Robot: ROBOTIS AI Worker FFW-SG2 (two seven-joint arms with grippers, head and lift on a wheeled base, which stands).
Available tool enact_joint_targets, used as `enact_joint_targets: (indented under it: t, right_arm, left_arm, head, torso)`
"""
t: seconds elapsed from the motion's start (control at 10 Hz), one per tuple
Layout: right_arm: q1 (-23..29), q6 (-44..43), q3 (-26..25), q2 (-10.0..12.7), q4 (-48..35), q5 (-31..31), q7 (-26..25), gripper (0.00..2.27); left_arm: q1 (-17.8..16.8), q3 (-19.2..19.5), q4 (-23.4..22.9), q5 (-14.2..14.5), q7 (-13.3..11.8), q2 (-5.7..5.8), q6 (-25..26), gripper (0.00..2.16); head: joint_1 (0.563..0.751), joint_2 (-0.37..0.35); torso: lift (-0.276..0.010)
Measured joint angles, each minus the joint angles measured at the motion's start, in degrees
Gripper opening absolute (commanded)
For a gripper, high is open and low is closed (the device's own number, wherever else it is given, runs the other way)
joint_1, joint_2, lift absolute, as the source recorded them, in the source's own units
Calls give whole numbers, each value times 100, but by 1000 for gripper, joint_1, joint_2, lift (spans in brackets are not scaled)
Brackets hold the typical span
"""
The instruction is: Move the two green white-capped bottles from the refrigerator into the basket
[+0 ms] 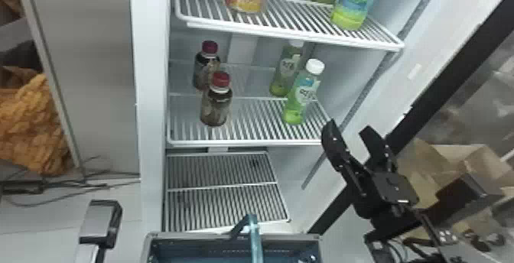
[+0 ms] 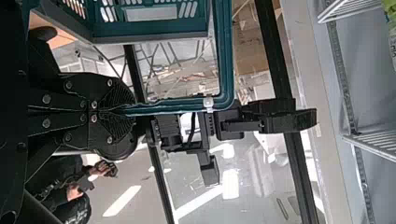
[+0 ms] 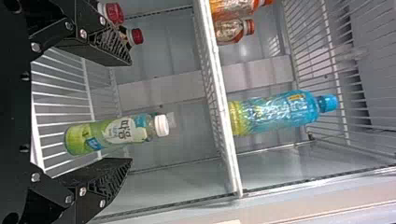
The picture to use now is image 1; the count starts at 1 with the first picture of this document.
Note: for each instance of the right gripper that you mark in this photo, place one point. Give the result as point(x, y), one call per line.
point(387, 194)

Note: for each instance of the dark bottle with red cap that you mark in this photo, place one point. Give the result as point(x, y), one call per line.
point(217, 104)
point(205, 68)

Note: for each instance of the blue basket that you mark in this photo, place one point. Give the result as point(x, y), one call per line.
point(225, 250)

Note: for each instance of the white fridge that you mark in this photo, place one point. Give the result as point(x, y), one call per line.
point(150, 96)

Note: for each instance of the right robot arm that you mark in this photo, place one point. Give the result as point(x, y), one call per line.
point(391, 232)

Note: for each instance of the orange cloth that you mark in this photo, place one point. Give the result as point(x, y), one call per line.
point(30, 128)

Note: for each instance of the fridge door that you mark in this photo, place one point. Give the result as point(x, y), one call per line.
point(449, 80)

